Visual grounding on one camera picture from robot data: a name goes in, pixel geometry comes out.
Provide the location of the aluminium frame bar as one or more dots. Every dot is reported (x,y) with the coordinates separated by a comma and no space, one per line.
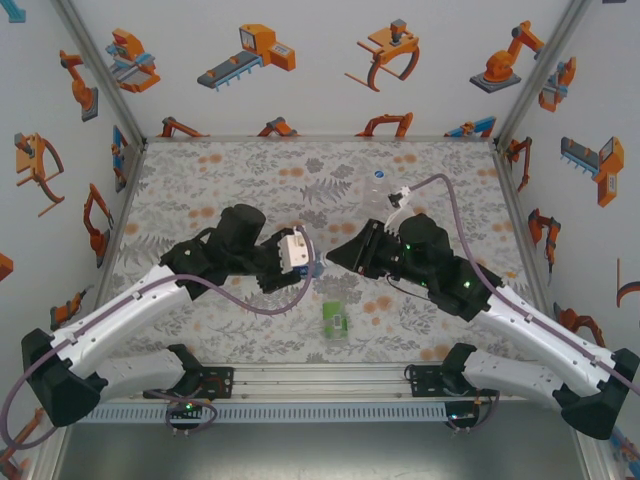
(320,138)
(515,210)
(131,190)

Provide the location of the Pocari Sweat bottle cap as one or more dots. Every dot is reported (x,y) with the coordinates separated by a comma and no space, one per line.
(378,174)

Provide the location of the aluminium frame post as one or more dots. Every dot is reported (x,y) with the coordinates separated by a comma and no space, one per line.
(545,65)
(100,70)

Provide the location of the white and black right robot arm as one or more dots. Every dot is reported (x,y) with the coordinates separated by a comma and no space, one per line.
(545,338)

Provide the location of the controller board green light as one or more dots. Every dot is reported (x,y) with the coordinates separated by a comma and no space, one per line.
(462,415)
(186,407)

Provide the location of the blue label plastic bottle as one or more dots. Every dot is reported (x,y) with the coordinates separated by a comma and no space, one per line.
(314,264)

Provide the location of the aluminium mounting rail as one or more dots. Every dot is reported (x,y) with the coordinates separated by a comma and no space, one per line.
(320,382)

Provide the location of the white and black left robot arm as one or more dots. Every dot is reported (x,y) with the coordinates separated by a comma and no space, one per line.
(130,321)

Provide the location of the floral patterned tablecloth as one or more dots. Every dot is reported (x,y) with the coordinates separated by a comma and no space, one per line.
(300,165)

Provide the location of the clear unlabelled plastic bottle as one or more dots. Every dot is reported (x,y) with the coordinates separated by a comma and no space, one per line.
(375,195)

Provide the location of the green label plastic bottle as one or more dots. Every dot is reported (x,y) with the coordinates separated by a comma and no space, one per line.
(334,312)

